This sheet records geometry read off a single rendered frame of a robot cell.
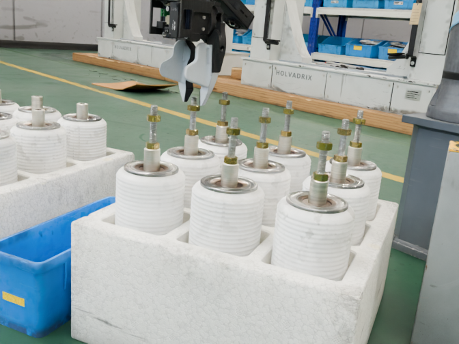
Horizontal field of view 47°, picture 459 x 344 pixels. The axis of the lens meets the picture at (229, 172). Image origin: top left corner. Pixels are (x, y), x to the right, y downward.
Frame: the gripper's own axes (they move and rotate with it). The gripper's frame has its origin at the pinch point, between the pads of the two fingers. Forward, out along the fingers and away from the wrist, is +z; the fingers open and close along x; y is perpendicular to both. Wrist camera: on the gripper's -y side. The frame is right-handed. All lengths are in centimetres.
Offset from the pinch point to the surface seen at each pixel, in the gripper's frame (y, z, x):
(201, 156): 0.9, 9.2, 2.9
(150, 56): -226, 19, -308
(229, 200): 10.6, 10.0, 18.5
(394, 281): -36, 34, 21
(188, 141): 1.7, 7.2, 0.4
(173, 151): 3.0, 9.1, -1.5
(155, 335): 16.6, 29.4, 12.9
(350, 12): -486, -39, -281
